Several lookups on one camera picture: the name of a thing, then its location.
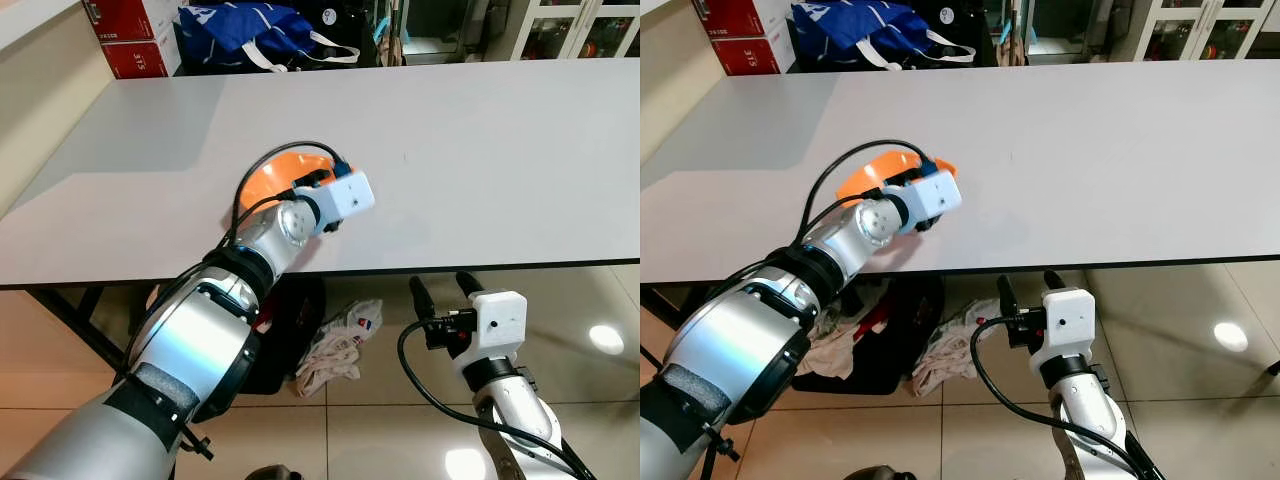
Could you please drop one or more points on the orange plastic plate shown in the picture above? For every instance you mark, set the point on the orange plastic plate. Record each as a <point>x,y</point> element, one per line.
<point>868,178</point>
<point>268,178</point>

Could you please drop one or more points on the black item with white dot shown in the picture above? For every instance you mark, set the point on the black item with white dot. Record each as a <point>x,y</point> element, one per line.
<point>960,32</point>
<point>345,30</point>

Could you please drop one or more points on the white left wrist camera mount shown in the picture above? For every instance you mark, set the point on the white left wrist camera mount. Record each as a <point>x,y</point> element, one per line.
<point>345,196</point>
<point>935,197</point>

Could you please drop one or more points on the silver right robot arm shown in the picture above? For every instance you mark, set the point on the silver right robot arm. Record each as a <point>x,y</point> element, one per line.
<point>1085,420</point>
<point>520,420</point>

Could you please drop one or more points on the red carton with white letters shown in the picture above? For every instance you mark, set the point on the red carton with white letters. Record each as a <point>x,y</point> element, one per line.
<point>135,60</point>
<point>745,58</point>

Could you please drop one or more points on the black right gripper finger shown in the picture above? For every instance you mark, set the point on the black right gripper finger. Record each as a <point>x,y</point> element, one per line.
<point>469,284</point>
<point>1006,297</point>
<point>1054,281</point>
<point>421,298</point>

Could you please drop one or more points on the beige crumpled cloth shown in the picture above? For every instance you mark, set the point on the beige crumpled cloth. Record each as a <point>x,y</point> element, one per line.
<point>830,355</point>

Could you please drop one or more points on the white glass door cabinet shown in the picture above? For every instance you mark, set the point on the white glass door cabinet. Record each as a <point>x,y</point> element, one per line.
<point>1200,30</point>
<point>565,30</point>

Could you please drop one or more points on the black bag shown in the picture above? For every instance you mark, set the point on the black bag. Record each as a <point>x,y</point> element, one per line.
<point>905,345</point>
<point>295,330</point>

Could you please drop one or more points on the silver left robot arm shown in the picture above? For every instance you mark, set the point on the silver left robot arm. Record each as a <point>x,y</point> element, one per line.
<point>190,340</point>
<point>745,345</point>

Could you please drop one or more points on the red and white carton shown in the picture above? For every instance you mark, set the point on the red and white carton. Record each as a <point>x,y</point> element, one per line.
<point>730,18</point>
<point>120,20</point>

